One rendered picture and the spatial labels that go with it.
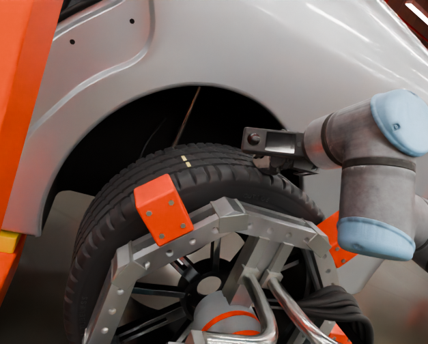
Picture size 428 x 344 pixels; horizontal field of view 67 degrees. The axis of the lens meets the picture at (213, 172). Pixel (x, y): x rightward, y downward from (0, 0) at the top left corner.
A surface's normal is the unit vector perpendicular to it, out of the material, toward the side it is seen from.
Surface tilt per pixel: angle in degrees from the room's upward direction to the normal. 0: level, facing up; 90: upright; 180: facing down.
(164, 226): 90
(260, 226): 90
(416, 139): 57
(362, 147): 88
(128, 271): 90
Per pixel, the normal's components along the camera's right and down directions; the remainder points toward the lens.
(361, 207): -0.71, -0.22
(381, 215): -0.26, -0.22
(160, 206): 0.27, 0.36
